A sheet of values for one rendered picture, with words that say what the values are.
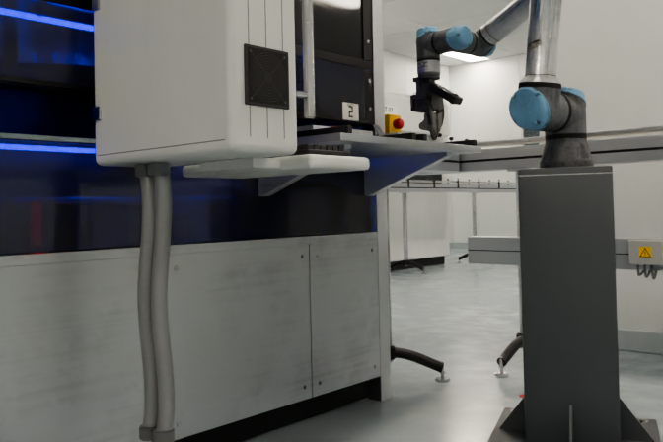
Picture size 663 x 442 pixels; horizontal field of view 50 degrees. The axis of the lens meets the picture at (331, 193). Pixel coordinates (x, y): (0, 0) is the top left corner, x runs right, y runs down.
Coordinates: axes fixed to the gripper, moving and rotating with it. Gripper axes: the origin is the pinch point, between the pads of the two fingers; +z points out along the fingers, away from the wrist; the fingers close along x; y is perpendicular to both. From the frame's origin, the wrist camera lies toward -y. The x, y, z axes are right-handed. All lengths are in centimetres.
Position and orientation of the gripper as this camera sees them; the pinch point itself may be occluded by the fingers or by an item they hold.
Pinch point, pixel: (436, 135)
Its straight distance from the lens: 232.1
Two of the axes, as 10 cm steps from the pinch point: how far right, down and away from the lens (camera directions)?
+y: -7.5, 0.4, 6.6
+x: -6.6, 0.0, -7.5
